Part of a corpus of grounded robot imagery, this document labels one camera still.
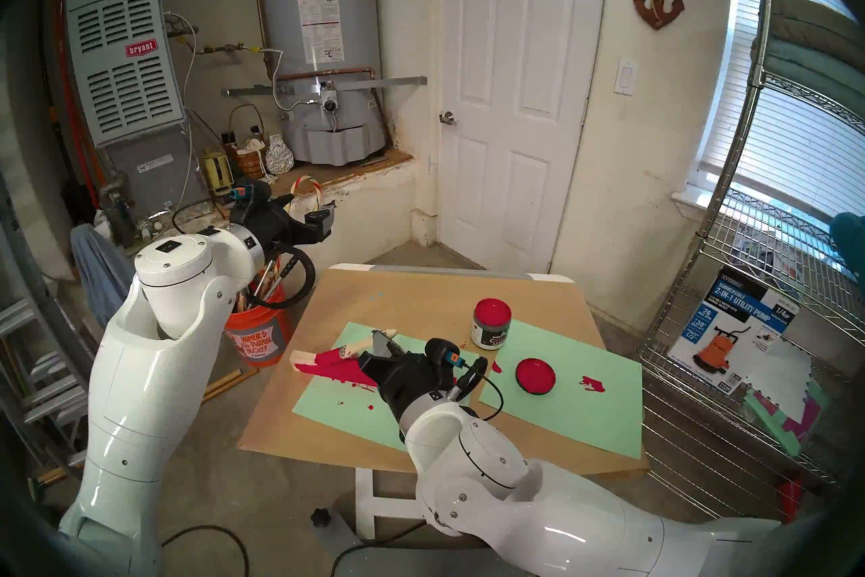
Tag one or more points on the utility pump box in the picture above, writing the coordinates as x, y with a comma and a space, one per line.
736, 325

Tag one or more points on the white platform with wood top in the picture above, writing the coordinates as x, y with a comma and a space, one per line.
378, 204

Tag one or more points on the white window blinds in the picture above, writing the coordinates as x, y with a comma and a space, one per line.
797, 143

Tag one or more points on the green paper sheet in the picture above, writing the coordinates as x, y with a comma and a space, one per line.
331, 406
574, 420

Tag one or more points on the orange plastic bucket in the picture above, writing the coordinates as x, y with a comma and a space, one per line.
260, 339

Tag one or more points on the teal fabric object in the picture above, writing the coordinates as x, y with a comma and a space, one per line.
851, 244

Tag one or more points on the white panel door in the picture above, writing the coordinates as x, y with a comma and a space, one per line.
520, 109

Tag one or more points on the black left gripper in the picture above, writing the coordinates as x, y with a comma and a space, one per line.
277, 227

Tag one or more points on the grey bryant furnace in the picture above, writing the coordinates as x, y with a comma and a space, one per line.
121, 82

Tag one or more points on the blue cloth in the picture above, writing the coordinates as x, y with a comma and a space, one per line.
101, 271

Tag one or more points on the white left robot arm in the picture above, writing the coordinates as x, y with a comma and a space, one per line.
149, 393

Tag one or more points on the white folding table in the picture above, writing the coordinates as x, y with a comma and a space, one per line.
368, 501

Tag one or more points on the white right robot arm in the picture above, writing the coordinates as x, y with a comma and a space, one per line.
540, 515

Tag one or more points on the red jar lid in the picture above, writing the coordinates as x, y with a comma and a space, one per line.
535, 376

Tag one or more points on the aluminium ladder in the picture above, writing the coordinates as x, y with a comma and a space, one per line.
34, 379

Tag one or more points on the long wooden stick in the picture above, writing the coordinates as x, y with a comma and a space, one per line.
230, 383

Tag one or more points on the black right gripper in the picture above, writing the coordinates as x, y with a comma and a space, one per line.
409, 379

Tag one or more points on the striped candy cane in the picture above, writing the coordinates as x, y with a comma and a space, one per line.
316, 185

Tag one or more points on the yellow metal can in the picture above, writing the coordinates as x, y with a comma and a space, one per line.
217, 171

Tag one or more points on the white window sill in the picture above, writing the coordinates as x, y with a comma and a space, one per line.
689, 200

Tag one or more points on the foil wrapped object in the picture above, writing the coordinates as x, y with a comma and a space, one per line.
280, 156

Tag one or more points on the red paint sample jar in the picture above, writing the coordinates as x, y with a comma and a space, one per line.
490, 332

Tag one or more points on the olive cushion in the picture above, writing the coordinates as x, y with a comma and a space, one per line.
818, 21

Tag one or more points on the wood plank with red paint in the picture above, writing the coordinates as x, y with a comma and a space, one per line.
317, 366

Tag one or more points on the white light switch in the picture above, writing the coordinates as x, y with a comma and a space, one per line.
626, 77

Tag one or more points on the red plastic object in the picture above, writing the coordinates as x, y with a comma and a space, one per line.
792, 501

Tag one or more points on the green cushion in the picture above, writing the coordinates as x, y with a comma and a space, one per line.
804, 75

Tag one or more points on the grey water heater tank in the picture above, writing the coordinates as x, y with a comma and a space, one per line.
358, 8

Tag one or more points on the gas pipe with yellow valve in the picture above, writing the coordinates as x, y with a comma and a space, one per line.
230, 48

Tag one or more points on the brown board table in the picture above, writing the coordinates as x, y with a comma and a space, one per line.
405, 305

